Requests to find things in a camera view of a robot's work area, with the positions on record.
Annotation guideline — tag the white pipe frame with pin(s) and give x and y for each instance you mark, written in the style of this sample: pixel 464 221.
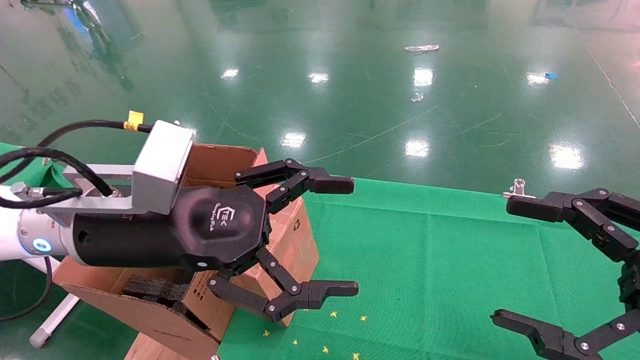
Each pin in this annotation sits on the white pipe frame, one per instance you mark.
pixel 50 325

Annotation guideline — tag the blue plastic scrap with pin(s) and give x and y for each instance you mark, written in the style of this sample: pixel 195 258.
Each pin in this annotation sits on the blue plastic scrap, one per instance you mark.
pixel 550 75

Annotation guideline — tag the silver camera mounting bracket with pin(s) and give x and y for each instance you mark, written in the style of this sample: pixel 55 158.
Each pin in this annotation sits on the silver camera mounting bracket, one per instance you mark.
pixel 100 202

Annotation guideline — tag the small crumpled silver wrapper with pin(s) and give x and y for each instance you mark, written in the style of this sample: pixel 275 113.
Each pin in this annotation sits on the small crumpled silver wrapper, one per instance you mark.
pixel 416 97

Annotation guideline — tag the large open cardboard carton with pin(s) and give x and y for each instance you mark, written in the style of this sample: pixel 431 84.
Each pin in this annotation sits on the large open cardboard carton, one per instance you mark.
pixel 150 320

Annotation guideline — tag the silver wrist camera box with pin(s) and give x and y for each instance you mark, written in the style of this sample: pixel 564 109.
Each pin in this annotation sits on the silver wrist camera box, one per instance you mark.
pixel 160 170

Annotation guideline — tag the large green table cloth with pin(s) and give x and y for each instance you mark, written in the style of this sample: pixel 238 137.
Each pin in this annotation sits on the large green table cloth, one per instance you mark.
pixel 425 260

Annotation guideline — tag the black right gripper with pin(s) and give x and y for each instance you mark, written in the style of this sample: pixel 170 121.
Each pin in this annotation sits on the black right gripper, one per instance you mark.
pixel 632 282

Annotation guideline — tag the small green draped cloth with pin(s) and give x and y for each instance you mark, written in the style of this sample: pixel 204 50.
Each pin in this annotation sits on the small green draped cloth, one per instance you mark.
pixel 25 175

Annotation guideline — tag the small cardboard box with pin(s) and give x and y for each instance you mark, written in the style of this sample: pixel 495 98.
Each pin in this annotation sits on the small cardboard box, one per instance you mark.
pixel 295 240

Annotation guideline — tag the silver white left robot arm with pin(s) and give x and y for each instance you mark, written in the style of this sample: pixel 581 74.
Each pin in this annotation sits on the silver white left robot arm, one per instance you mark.
pixel 15 240

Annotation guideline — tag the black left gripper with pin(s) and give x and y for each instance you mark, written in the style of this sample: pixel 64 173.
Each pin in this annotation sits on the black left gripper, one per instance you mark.
pixel 200 230

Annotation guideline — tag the long silver foil wrapper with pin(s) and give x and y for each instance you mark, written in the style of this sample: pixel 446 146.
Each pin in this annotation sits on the long silver foil wrapper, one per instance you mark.
pixel 421 48

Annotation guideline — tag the black foam insert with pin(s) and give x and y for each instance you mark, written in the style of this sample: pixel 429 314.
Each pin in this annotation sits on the black foam insert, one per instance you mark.
pixel 150 290

